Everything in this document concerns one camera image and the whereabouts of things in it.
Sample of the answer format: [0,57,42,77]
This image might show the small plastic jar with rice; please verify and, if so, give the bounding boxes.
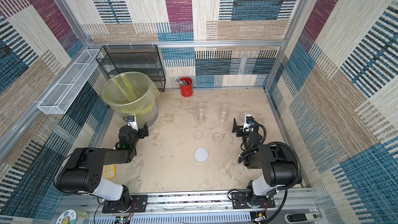
[197,102,206,121]

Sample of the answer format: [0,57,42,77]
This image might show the round sticker label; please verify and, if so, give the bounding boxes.
[56,209,89,224]

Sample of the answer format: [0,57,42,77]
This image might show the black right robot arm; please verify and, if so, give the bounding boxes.
[227,114,302,224]

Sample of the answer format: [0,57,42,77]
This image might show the aluminium mounting rail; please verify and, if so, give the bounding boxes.
[52,187,327,224]

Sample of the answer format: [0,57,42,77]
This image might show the black device on rail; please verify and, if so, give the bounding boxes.
[285,212,323,224]

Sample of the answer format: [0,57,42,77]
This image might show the grey bin with yellow bag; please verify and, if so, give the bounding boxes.
[101,72,160,128]

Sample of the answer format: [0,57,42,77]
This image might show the medium plastic jar with rice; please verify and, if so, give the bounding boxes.
[219,103,230,122]

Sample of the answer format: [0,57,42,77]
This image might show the red cup with utensils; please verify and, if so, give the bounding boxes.
[176,77,193,97]

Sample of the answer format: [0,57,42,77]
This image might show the clear small jar lid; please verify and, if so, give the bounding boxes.
[193,131,203,140]

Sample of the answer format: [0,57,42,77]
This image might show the black wire shelf rack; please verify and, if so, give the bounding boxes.
[96,44,166,92]

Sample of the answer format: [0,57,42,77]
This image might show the clear medium jar lid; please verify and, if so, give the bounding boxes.
[212,132,224,144]

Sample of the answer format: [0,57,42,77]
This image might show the white mesh wall basket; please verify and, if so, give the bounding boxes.
[37,49,100,115]

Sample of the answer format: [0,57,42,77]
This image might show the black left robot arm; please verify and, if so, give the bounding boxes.
[54,124,149,215]

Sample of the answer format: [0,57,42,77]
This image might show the large plastic jar of rice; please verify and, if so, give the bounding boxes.
[237,112,247,125]

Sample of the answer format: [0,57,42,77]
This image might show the yellow calculator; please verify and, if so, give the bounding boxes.
[102,164,116,179]

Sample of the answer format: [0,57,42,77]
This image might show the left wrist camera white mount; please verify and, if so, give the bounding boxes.
[123,115,138,131]

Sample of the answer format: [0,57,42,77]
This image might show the patterned white jar lid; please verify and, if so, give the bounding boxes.
[193,147,209,162]

